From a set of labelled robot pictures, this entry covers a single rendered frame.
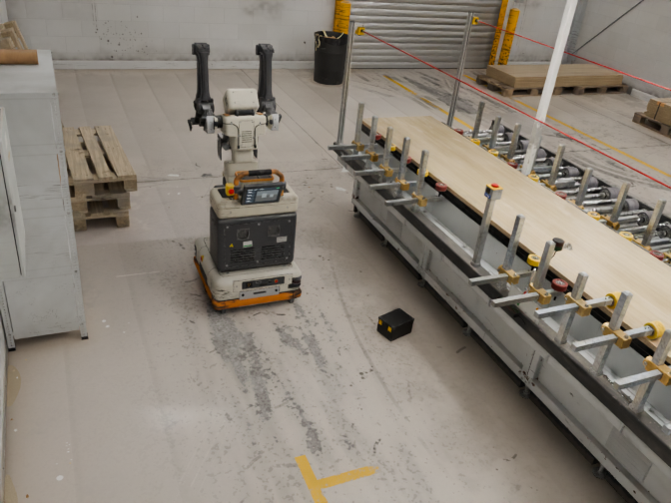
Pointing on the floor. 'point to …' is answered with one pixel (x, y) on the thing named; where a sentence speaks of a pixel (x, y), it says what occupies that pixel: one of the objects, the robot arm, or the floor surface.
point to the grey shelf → (40, 208)
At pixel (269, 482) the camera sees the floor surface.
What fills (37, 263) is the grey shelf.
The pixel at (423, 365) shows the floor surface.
